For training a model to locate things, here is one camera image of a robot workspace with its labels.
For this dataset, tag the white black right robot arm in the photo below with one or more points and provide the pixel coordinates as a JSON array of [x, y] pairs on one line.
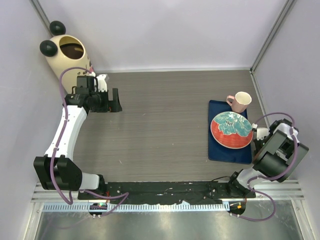
[[277, 153]]

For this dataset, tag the aluminium frame rail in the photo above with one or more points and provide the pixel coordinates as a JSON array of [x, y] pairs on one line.
[[287, 190]]

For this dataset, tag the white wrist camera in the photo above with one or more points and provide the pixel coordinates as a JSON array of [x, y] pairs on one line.
[[100, 82], [259, 133]]

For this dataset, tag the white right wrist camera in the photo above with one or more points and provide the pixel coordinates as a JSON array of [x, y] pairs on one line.
[[259, 133]]

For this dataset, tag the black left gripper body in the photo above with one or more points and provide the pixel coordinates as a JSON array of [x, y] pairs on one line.
[[100, 100]]

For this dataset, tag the black trash bag roll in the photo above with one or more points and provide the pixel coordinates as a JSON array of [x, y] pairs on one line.
[[115, 106]]

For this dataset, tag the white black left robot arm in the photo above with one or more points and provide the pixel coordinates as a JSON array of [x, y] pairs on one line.
[[56, 169]]

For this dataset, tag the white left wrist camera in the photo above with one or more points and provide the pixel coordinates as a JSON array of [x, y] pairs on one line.
[[100, 82]]

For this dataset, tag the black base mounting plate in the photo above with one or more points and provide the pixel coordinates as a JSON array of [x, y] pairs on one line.
[[175, 192]]

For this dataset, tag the pink ceramic mug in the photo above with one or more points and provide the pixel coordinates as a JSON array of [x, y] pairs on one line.
[[239, 102]]

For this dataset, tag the dark blue tray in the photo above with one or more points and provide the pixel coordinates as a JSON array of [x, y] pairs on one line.
[[217, 152]]

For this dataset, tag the white slotted cable duct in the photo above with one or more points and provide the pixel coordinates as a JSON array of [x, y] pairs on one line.
[[124, 208]]

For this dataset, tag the red teal floral plate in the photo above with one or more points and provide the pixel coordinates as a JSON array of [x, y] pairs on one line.
[[231, 130]]

